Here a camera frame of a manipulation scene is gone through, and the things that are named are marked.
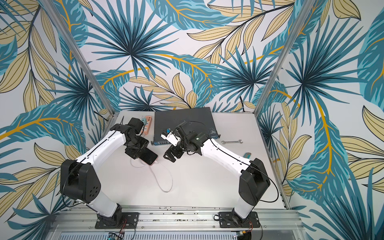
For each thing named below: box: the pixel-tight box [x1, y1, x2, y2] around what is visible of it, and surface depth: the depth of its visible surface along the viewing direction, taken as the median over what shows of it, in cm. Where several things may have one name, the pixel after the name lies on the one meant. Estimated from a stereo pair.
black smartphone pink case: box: [136, 147, 158, 166], surface depth 84 cm
